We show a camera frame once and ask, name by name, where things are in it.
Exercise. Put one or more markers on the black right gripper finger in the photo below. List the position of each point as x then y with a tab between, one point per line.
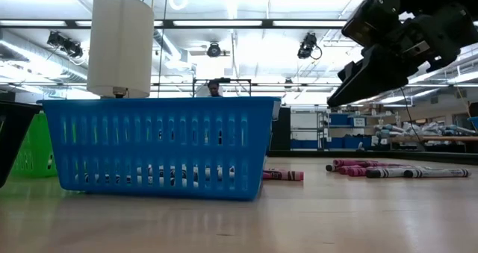
366	81
347	72

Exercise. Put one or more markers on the blue plastic basket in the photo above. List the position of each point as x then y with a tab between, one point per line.
157	150

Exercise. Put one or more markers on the cluttered wooden workbench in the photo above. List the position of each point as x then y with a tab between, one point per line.
429	138

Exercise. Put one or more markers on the black cabinet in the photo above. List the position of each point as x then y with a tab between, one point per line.
282	130

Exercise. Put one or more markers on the blue storage bin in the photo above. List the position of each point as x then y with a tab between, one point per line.
473	123

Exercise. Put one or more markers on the pink paper-wrapped crayon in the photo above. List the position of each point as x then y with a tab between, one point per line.
287	175

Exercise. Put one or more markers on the person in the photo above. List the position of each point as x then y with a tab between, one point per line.
214	88

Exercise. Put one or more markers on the round black ceiling fixture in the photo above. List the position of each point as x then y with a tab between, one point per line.
214	50

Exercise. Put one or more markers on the white cylinder table lamp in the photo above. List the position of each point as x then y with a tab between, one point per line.
119	40

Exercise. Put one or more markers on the black ceiling spotlight cluster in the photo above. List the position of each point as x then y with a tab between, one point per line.
67	46

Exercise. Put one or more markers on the green plastic basket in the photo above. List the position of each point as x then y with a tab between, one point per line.
37	152

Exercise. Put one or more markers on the black plastic basket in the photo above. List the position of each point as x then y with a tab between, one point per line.
15	133

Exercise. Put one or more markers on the black ceiling camera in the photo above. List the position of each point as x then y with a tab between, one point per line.
307	46

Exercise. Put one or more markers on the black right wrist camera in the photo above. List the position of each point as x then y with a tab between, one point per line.
369	21

